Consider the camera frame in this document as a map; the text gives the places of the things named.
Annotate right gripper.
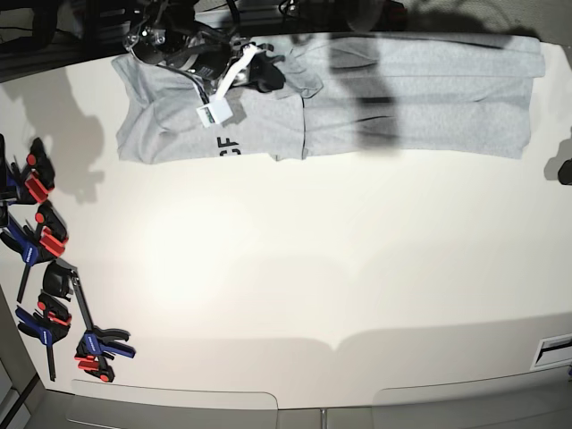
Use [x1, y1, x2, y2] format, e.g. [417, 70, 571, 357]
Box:
[169, 42, 286, 93]

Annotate grey T-shirt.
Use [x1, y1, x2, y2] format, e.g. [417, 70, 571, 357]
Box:
[112, 33, 545, 164]

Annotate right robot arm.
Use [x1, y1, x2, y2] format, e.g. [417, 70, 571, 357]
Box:
[124, 1, 286, 102]

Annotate blue red clamp top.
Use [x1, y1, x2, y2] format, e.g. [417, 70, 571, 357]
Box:
[1, 135, 55, 206]

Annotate blue red clamp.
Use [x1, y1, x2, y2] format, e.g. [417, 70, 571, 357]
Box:
[1, 135, 55, 206]
[1, 201, 69, 304]
[15, 290, 72, 382]

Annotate long bar clamp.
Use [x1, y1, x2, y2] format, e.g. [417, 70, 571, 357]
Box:
[43, 261, 136, 383]

